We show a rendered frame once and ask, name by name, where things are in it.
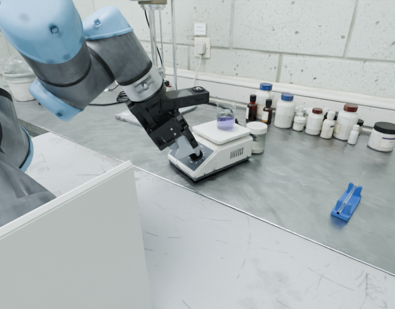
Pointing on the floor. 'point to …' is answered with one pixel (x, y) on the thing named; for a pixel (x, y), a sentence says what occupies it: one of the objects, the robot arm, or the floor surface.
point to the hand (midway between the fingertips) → (197, 149)
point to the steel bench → (264, 176)
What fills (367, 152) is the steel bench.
